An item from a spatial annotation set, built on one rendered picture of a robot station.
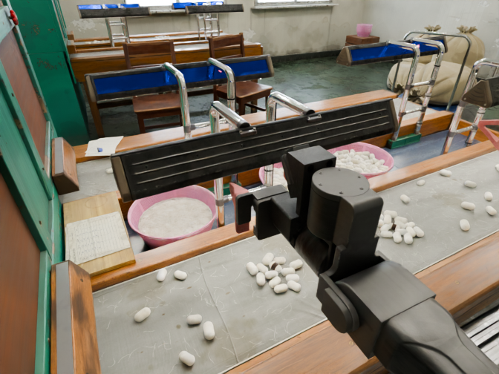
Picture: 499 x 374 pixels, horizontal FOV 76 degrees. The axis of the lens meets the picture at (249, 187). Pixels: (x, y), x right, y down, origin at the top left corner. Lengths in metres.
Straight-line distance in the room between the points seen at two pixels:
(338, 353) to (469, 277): 0.39
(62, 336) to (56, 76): 2.78
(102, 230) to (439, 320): 0.81
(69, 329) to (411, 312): 0.52
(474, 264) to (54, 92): 3.10
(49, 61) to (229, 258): 2.66
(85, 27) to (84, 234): 4.77
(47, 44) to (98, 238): 2.45
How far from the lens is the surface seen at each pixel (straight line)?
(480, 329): 0.96
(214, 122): 0.74
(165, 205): 1.06
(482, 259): 0.99
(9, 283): 0.59
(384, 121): 0.80
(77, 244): 0.93
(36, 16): 3.18
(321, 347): 0.68
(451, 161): 1.43
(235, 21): 6.03
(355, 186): 0.33
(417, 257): 0.95
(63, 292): 0.70
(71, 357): 0.61
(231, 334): 0.71
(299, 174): 0.35
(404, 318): 0.32
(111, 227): 0.95
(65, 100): 3.30
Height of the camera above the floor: 1.34
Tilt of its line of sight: 33 degrees down
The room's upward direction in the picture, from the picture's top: straight up
